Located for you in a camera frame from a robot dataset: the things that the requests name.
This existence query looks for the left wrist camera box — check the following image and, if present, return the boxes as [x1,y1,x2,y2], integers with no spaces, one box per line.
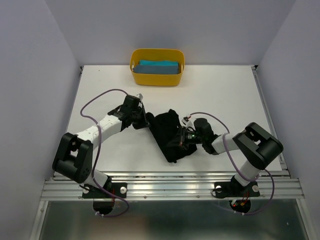
[136,93,143,101]

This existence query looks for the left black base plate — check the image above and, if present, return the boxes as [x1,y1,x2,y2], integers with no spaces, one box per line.
[81,182,128,200]

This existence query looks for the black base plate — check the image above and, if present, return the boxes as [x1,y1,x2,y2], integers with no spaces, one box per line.
[81,182,128,200]
[211,181,260,199]

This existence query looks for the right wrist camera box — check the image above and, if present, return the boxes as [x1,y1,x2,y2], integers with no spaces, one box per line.
[181,115,193,128]

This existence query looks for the teal folded t shirt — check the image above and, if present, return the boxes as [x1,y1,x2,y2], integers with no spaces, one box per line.
[138,59,179,68]

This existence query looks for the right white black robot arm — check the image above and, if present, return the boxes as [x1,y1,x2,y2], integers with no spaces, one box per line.
[167,118,284,198]

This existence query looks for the black t shirt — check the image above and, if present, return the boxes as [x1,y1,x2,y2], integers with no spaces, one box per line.
[146,109,197,163]

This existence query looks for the aluminium front rail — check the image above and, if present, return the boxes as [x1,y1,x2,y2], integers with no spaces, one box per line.
[40,171,305,201]

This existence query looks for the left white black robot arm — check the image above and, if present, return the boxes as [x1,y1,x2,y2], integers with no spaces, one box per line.
[52,94,149,197]

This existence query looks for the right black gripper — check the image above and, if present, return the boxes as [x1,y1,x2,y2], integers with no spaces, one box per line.
[165,126,204,150]

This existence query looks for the yellow plastic basket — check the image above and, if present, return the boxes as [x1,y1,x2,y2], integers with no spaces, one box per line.
[129,48,185,87]

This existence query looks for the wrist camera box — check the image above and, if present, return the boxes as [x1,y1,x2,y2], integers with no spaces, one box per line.
[136,93,143,101]
[181,115,193,128]

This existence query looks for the right aluminium side rail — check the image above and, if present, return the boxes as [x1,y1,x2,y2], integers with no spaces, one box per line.
[251,65,291,178]

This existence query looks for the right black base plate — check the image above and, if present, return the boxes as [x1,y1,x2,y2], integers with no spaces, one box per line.
[211,181,260,199]

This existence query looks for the grey blue folded t shirt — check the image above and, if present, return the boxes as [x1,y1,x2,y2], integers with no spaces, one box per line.
[133,64,180,75]

